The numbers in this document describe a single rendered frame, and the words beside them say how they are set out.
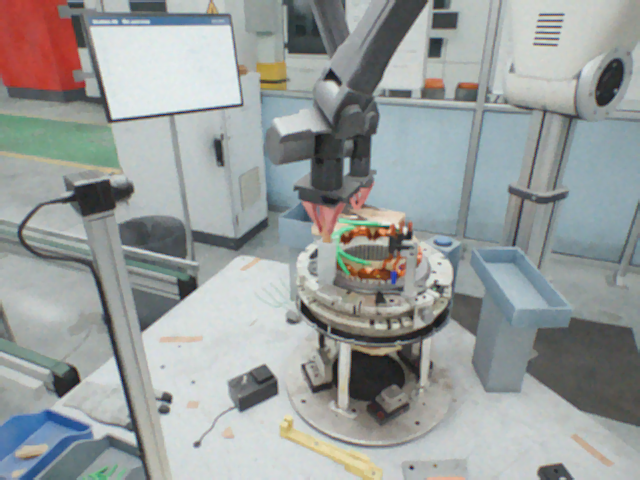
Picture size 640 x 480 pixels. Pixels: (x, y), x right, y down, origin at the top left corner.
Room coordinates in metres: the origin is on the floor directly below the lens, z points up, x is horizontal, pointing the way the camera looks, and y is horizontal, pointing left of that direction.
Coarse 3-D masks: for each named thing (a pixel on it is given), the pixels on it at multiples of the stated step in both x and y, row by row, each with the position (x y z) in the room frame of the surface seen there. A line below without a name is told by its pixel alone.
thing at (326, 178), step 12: (312, 168) 0.71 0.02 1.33; (324, 168) 0.70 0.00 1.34; (336, 168) 0.70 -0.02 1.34; (300, 180) 0.74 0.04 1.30; (312, 180) 0.72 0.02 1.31; (324, 180) 0.70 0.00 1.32; (336, 180) 0.71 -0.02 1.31; (348, 180) 0.74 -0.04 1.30; (324, 192) 0.70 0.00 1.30; (336, 192) 0.70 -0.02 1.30; (348, 192) 0.70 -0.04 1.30
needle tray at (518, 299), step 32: (480, 256) 0.94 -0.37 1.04; (512, 256) 0.94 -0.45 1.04; (512, 288) 0.83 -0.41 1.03; (544, 288) 0.80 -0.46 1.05; (480, 320) 0.86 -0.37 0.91; (512, 320) 0.70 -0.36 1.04; (544, 320) 0.70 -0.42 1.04; (480, 352) 0.83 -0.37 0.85; (512, 352) 0.77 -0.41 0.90; (512, 384) 0.77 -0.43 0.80
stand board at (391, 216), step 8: (344, 216) 1.13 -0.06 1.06; (352, 216) 1.13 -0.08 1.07; (368, 216) 1.13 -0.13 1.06; (376, 216) 1.13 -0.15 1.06; (384, 216) 1.13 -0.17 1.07; (392, 216) 1.13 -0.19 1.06; (400, 216) 1.13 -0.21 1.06; (336, 224) 1.07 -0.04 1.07; (344, 224) 1.08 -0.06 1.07; (312, 232) 1.07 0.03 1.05
